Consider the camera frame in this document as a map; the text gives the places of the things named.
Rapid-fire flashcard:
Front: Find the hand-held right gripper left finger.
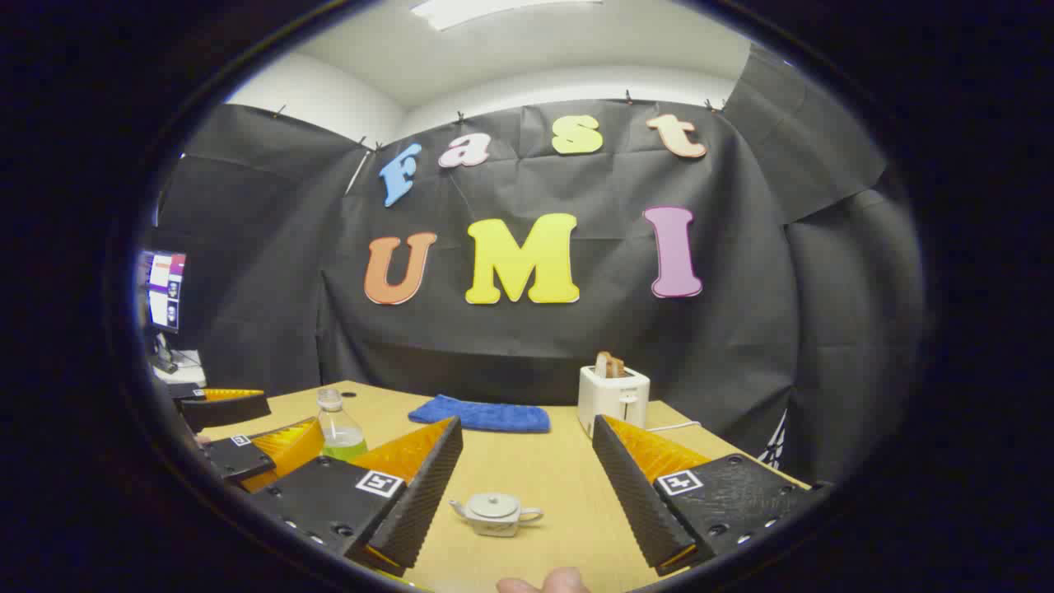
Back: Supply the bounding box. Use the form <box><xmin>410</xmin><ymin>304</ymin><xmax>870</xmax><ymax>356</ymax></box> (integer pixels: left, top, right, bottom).
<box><xmin>247</xmin><ymin>416</ymin><xmax>464</xmax><ymax>577</ymax></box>

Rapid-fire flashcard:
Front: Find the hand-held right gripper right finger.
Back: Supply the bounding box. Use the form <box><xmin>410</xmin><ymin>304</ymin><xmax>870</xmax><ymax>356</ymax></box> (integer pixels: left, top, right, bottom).
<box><xmin>592</xmin><ymin>414</ymin><xmax>832</xmax><ymax>577</ymax></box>

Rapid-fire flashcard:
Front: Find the white teacup lid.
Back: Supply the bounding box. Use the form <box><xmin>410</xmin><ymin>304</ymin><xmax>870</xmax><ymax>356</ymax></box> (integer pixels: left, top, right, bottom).
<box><xmin>468</xmin><ymin>493</ymin><xmax>520</xmax><ymax>518</ymax></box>

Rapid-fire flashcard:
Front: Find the white ceramic teacup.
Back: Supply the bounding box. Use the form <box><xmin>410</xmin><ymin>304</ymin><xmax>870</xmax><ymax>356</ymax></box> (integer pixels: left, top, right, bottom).
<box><xmin>449</xmin><ymin>498</ymin><xmax>544</xmax><ymax>538</ymax></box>

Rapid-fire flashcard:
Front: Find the green label water bottle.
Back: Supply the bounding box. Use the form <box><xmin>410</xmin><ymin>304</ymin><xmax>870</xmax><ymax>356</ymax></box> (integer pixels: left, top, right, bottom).
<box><xmin>317</xmin><ymin>387</ymin><xmax>369</xmax><ymax>462</ymax></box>

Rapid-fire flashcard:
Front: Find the white side desk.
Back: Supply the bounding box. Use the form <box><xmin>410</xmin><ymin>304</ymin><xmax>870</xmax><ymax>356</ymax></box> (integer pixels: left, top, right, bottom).
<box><xmin>152</xmin><ymin>350</ymin><xmax>207</xmax><ymax>386</ymax></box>

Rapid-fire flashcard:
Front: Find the white toaster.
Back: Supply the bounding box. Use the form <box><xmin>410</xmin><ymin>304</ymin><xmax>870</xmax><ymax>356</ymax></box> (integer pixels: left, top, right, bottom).
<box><xmin>577</xmin><ymin>365</ymin><xmax>651</xmax><ymax>439</ymax></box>

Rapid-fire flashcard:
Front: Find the blue folded towel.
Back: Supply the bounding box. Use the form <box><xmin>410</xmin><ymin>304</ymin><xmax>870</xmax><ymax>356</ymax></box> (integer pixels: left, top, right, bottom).
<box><xmin>408</xmin><ymin>395</ymin><xmax>551</xmax><ymax>434</ymax></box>

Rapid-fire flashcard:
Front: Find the computer monitor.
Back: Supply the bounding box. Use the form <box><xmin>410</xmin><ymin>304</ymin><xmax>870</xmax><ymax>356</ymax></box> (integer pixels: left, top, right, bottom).
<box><xmin>138</xmin><ymin>250</ymin><xmax>188</xmax><ymax>334</ymax></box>

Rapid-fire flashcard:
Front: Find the checkered board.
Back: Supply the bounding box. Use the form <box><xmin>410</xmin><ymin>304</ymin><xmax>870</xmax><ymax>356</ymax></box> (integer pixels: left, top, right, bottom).
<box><xmin>758</xmin><ymin>409</ymin><xmax>787</xmax><ymax>470</ymax></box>

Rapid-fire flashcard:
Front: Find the ceiling light panel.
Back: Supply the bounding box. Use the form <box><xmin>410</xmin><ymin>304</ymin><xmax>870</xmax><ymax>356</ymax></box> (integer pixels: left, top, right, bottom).
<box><xmin>410</xmin><ymin>0</ymin><xmax>606</xmax><ymax>32</ymax></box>

